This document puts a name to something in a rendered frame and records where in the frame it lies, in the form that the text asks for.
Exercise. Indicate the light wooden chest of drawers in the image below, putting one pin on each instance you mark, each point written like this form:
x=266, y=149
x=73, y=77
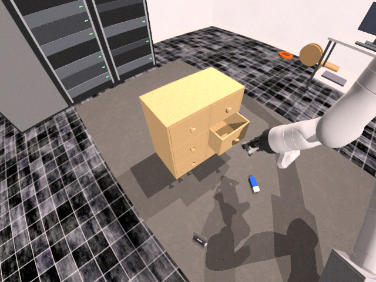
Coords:
x=177, y=101

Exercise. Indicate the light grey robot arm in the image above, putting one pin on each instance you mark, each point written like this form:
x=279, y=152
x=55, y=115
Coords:
x=340, y=125

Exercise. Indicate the blue and white eraser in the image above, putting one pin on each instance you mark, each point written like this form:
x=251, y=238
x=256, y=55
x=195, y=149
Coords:
x=254, y=184

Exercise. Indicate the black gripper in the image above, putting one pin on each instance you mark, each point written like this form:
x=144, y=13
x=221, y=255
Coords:
x=260, y=143

